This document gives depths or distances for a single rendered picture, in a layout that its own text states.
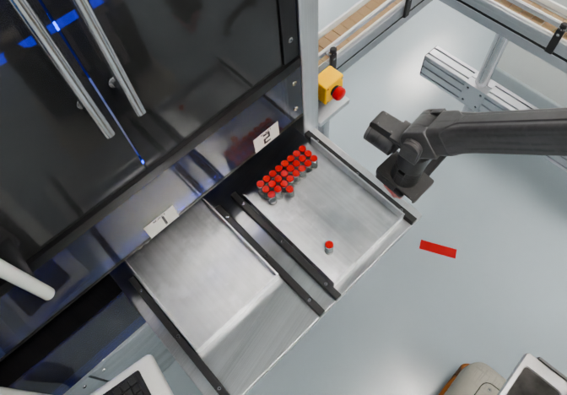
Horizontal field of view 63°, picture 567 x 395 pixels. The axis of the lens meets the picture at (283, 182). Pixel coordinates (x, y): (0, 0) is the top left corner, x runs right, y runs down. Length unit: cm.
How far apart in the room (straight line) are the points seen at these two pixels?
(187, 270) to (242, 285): 15
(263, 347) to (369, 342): 96
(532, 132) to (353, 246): 65
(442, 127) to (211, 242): 71
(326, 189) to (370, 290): 91
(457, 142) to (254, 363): 69
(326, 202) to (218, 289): 36
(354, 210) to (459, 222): 110
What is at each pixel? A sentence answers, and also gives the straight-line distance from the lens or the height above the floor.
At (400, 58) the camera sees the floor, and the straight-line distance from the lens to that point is 282.
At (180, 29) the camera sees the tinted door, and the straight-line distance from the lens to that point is 85.
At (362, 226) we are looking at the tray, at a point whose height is 88.
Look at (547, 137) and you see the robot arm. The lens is 70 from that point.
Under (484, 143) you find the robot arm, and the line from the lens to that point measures 75.
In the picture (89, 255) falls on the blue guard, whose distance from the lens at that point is 109.
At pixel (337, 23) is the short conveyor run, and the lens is 158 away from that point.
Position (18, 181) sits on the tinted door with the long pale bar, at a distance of 86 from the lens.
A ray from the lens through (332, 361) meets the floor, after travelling 204.
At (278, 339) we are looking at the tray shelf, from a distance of 117.
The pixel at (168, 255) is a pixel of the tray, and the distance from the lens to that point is 127.
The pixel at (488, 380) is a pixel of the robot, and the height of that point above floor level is 28.
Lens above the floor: 202
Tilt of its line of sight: 61 degrees down
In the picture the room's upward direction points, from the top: 8 degrees counter-clockwise
